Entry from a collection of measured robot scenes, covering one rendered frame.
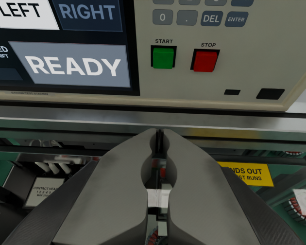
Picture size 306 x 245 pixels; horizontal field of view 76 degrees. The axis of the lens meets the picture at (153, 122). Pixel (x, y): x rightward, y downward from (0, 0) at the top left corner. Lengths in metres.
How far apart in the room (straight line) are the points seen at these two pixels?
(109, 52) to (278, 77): 0.16
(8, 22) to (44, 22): 0.03
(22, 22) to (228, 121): 0.22
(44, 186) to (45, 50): 0.29
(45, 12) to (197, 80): 0.14
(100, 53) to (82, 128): 0.09
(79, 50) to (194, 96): 0.13
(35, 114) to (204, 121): 0.19
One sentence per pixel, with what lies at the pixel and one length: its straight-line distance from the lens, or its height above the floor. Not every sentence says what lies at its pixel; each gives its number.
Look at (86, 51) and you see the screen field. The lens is 0.20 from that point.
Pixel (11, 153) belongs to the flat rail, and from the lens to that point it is 0.35.
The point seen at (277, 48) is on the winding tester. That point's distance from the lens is 0.21.
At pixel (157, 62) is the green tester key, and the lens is 0.19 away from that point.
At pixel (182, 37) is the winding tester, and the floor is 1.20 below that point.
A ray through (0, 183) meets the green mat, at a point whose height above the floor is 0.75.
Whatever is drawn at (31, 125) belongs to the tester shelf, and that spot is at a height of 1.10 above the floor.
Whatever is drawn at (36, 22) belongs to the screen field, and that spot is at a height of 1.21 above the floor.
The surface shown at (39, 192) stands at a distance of 0.44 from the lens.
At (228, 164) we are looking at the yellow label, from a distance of 0.27.
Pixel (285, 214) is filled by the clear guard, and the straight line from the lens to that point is 0.27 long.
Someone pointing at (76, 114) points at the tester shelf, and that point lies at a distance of 0.24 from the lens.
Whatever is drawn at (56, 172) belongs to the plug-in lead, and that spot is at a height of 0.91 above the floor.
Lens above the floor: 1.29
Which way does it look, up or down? 54 degrees down
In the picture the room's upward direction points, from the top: straight up
